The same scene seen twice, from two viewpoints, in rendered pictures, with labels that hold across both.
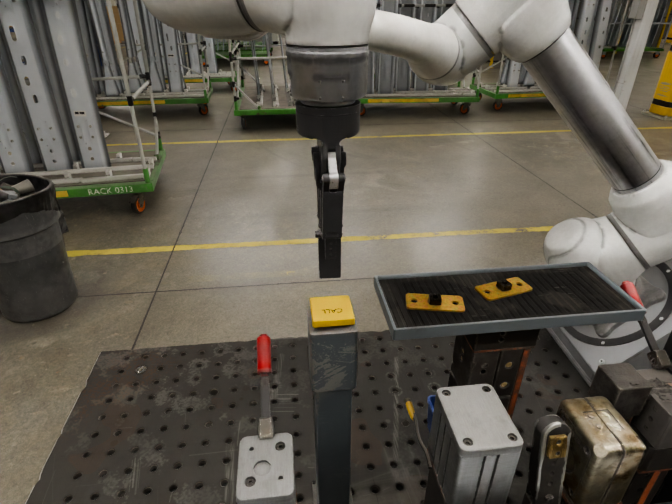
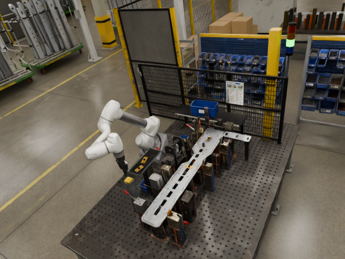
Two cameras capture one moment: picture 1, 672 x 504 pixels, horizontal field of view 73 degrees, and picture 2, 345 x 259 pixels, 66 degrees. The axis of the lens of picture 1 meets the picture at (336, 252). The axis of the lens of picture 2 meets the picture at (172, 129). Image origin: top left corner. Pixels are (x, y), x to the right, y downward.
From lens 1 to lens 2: 1.87 m
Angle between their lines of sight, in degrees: 40
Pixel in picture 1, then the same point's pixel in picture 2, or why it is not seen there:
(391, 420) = not seen: hidden behind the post
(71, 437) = (83, 252)
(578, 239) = (141, 140)
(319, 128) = (122, 159)
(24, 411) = not seen: outside the picture
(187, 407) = (97, 227)
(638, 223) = (149, 131)
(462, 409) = (153, 177)
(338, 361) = (133, 185)
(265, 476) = (140, 202)
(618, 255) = (149, 138)
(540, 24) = (119, 114)
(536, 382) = not seen: hidden behind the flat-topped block
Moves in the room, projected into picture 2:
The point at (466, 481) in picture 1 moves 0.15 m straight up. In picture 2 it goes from (158, 184) to (155, 172)
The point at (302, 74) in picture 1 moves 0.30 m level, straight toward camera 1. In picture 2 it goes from (119, 155) to (148, 166)
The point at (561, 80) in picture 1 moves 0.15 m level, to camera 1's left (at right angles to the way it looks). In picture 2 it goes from (126, 119) to (115, 127)
